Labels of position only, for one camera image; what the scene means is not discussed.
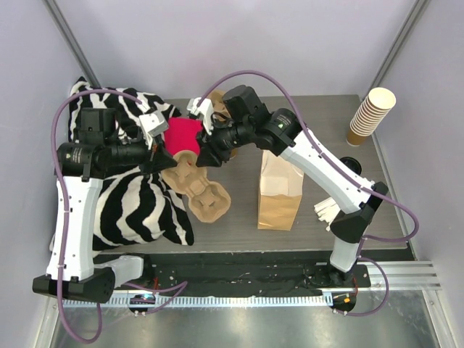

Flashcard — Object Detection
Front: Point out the single cardboard cup carrier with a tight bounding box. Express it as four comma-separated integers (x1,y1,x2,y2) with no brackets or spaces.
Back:
162,150,231,223

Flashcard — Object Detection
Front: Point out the brown paper bag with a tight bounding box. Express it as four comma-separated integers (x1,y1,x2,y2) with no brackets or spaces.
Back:
257,150,305,231

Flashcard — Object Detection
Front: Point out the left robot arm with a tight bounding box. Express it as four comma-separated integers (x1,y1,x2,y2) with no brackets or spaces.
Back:
32,108,175,304

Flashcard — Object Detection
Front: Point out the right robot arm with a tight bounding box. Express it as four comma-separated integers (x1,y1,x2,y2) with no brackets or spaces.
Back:
187,85,388,286

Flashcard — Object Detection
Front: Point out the pink folded cloth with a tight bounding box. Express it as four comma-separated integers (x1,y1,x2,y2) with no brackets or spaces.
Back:
164,117,202,156

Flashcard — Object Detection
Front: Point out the cardboard cup carrier tray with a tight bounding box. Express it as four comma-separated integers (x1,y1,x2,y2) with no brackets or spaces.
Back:
207,89,238,162

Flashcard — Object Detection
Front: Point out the zebra print pillow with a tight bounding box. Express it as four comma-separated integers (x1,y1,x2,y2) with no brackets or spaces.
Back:
68,94,194,255

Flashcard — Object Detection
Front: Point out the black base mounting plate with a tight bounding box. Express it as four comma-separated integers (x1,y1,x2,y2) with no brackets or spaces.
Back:
112,249,373,295

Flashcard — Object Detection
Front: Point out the stack of black lids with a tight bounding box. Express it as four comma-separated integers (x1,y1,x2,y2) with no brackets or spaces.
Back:
340,157,362,175

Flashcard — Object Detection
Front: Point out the stack of paper cups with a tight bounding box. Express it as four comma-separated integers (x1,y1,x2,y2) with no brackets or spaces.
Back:
346,87,397,146

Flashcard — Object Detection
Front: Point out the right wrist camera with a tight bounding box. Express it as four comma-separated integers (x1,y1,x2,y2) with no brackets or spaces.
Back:
186,97,214,135

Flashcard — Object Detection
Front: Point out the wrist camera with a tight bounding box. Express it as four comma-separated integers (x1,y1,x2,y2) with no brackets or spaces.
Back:
186,97,214,135
138,111,168,149

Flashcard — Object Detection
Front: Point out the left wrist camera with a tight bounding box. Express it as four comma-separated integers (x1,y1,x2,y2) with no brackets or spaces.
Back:
138,111,168,149

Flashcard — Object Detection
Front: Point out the white cable duct strip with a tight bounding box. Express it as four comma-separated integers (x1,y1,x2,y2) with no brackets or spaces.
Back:
59,294,334,309

